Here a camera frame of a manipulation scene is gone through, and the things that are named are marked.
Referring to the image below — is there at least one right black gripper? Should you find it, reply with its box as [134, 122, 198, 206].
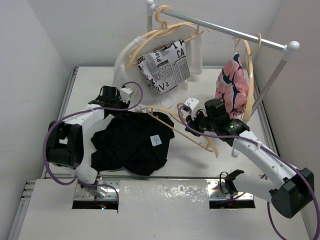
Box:
[185, 108, 218, 137]

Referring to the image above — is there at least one beige hanger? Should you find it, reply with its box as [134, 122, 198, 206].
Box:
[144, 103, 220, 159]
[127, 4, 205, 72]
[233, 33, 262, 124]

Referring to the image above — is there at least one black t shirt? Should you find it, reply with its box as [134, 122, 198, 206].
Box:
[91, 112, 175, 176]

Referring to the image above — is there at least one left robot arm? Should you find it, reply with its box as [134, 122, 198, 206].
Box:
[42, 85, 135, 199]

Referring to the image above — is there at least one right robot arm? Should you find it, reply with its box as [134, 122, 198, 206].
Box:
[179, 97, 314, 219]

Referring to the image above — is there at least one white t shirt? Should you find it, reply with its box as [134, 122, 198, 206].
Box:
[113, 24, 203, 111]

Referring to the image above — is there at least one pink patterned t shirt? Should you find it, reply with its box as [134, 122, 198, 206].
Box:
[214, 52, 249, 119]

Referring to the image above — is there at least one newspaper print t shirt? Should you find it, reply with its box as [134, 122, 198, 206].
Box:
[137, 40, 190, 95]

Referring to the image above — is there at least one white paper label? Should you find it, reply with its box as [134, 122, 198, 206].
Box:
[150, 134, 162, 147]

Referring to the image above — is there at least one metal clothes rack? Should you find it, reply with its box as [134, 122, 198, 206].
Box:
[145, 0, 301, 158]

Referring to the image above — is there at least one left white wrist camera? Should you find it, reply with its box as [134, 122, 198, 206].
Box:
[119, 86, 135, 103]

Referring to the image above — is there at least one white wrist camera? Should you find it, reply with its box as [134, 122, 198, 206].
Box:
[183, 97, 201, 115]
[119, 86, 135, 103]

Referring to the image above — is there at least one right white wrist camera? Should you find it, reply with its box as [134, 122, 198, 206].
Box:
[183, 97, 201, 115]

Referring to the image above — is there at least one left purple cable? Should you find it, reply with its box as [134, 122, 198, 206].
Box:
[42, 81, 144, 206]

